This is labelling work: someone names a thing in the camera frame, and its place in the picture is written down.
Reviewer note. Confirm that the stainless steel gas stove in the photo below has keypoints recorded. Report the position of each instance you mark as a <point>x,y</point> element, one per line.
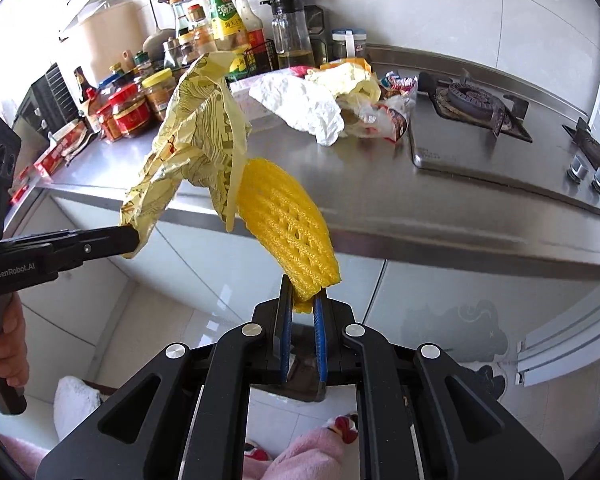
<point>463,129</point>

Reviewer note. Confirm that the person's left hand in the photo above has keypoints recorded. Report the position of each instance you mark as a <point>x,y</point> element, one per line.
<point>14,366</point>

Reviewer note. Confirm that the white crumpled plastic bag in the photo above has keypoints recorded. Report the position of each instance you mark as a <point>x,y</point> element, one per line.
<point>303,105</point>

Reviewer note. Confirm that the black wire rack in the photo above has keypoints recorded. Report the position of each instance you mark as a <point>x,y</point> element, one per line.
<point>253,61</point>

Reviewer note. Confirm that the yellow-lid peanut butter jar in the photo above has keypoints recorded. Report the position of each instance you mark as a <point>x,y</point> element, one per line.
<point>158,89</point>

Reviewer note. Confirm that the clear glass oil dispenser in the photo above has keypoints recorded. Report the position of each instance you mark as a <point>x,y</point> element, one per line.
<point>290,33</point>

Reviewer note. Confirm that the orange yellow snack wrapper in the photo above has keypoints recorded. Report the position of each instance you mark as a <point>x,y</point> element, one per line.
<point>347,79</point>

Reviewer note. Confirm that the red white snack wrapper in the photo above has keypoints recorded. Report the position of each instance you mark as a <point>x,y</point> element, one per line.
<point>379,109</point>

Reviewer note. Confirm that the large green-label oil bottle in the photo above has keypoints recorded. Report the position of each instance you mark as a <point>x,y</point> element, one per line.
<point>230,35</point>

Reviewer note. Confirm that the black cat floor mat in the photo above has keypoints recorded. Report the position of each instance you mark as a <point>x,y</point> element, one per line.
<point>470,333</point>

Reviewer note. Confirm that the small glass jar white lid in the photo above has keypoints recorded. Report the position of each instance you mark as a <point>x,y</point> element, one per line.
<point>348,43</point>

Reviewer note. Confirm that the red cartoon slipper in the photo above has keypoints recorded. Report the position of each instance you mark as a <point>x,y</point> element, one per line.
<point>344,426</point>

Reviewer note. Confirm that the pink fuzzy pajama leg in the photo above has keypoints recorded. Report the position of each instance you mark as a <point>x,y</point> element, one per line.
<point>318,454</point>

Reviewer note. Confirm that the red-cap sauce bottle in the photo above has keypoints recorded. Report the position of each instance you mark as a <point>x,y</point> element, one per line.
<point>254,30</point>

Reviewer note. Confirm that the yellow foam fruit net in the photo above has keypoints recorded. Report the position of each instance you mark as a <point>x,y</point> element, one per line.
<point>280,214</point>

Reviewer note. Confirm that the brown-cap seasoning bottle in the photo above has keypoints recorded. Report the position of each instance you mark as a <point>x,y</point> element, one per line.
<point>201,29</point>

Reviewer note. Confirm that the red cigarette box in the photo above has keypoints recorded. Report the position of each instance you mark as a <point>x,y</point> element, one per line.
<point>62,143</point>

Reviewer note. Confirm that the red-lid chili sauce jar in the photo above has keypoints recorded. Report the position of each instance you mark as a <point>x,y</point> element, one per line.
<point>131,110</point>

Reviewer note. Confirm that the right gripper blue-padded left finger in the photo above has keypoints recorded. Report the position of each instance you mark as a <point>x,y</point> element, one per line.
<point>283,328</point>

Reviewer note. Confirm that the pale yellow printed plastic bag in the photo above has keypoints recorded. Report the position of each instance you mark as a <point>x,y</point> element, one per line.
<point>202,140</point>

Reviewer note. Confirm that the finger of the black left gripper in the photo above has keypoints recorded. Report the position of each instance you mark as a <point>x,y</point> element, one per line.
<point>72,248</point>

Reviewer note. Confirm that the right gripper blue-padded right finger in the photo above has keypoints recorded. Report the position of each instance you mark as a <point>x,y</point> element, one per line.
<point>320,336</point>

